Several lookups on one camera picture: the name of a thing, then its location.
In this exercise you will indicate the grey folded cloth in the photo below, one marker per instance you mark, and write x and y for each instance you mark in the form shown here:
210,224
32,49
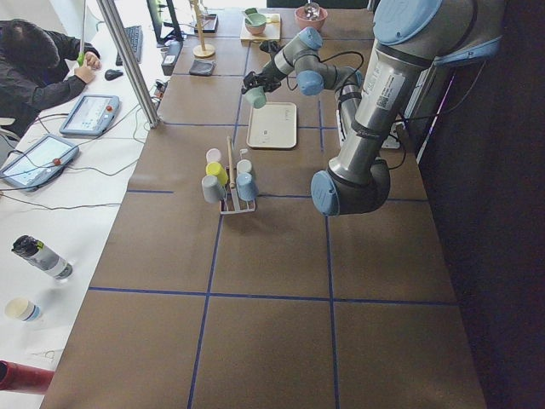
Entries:
202,68

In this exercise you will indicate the teach pendant tablet near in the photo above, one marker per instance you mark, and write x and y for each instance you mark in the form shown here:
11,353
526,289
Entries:
40,163

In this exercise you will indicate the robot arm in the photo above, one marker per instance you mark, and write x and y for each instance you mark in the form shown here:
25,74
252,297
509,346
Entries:
410,36

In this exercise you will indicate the green bowl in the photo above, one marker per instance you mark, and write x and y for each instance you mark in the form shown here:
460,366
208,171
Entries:
255,23

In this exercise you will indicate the teach pendant tablet far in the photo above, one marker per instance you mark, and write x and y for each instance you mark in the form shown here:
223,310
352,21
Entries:
91,115

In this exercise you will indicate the black computer mouse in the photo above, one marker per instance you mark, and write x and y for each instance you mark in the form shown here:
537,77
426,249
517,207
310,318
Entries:
112,74

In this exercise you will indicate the metal scoop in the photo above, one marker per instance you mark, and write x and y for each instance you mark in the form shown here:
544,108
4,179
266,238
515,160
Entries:
311,10

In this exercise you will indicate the blue cup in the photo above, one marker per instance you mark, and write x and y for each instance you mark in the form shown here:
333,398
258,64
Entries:
246,186

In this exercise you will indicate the red cylinder object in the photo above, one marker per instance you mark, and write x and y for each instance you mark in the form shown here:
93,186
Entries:
25,379

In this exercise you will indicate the yellow cup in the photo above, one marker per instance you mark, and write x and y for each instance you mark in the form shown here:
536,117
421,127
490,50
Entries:
216,169

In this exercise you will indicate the aluminium frame post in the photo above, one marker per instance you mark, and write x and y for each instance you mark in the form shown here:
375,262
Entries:
114,24

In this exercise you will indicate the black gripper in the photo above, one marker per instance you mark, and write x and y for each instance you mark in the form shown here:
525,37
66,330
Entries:
265,78

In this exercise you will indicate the grey cup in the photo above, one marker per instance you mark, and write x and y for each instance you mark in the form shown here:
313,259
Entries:
213,190

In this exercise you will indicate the seated person in black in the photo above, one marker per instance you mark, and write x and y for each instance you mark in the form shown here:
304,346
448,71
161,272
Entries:
40,69

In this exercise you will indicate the grey water bottle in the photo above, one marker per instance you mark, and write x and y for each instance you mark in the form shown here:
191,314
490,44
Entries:
39,255

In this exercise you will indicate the white wire cup rack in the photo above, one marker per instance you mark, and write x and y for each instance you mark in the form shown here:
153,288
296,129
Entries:
232,204

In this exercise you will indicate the beige rabbit tray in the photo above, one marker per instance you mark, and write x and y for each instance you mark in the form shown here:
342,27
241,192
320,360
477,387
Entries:
273,126

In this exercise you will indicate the pink bowl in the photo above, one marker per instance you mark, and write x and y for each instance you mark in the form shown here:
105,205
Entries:
302,22

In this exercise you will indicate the black keyboard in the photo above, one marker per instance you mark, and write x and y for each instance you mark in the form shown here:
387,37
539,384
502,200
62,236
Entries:
134,35

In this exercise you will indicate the green cup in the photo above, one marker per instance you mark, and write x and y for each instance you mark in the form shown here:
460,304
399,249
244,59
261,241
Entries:
256,97

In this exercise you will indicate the paper cup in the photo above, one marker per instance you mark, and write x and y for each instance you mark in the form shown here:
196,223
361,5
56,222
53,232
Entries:
22,309

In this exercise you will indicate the cream white cup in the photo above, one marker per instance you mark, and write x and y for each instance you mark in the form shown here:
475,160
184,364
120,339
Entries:
245,166

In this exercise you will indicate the teach pendant tablet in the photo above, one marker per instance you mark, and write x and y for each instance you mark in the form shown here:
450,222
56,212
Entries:
40,163
91,115

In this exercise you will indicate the pink cup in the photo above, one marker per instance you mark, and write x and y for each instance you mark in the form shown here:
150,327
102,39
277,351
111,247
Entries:
214,155

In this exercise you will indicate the wooden rack handle rod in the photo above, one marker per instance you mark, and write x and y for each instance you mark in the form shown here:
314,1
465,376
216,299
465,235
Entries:
231,167

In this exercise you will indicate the wooden mug tree stand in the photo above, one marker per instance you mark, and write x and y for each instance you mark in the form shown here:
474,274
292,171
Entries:
203,50

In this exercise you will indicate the wooden cutting board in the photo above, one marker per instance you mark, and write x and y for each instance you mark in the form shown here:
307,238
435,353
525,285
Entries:
268,27

